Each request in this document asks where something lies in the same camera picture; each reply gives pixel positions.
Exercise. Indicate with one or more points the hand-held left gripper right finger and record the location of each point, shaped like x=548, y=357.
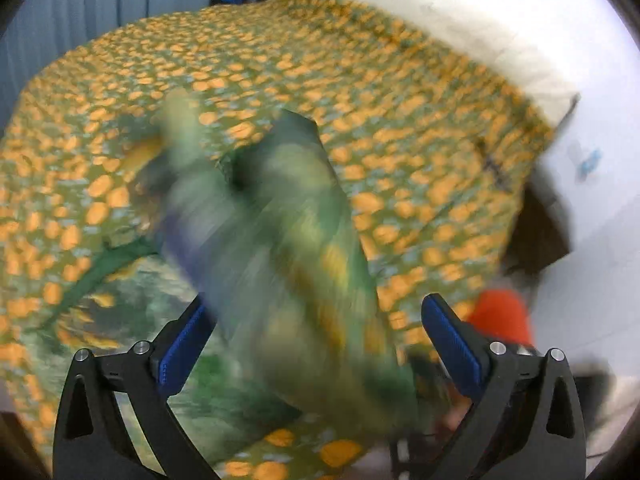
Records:
x=452, y=345

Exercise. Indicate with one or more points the orange cloth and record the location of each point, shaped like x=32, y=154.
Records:
x=500, y=315

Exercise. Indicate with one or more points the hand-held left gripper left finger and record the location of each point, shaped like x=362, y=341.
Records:
x=182, y=355

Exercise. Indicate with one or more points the blue wall sticker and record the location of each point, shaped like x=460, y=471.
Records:
x=591, y=161

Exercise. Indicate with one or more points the green printed garment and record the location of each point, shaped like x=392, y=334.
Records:
x=285, y=240

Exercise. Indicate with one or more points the blue-grey curtain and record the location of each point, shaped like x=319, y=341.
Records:
x=100, y=0

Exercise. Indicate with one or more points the green orange-print bed sheet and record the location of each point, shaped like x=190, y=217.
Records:
x=360, y=85

